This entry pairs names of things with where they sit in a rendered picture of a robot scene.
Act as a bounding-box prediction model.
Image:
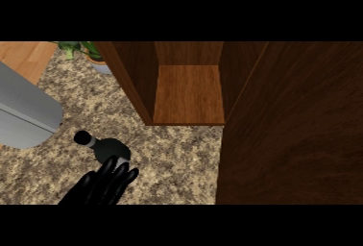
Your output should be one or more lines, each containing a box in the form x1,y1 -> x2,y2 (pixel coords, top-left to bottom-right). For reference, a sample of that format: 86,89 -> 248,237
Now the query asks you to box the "dark green wine bottle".
73,130 -> 132,168

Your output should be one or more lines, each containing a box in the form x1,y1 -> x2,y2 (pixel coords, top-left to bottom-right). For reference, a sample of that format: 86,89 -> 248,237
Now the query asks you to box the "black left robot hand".
58,155 -> 141,206

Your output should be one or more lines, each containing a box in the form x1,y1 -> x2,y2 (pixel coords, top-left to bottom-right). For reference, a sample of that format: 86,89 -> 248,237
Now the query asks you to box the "brown wooden cabinet door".
214,41 -> 363,206

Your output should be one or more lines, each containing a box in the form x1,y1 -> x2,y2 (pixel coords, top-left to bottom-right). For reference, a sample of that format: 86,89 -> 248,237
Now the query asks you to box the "green potted plant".
54,41 -> 114,76

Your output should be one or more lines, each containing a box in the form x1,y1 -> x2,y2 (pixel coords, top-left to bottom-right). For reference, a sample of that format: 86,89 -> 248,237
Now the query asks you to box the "grey rounded appliance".
0,61 -> 65,150

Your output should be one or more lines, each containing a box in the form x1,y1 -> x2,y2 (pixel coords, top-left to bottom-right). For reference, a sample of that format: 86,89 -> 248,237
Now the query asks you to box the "brown wooden cabinet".
93,41 -> 271,127

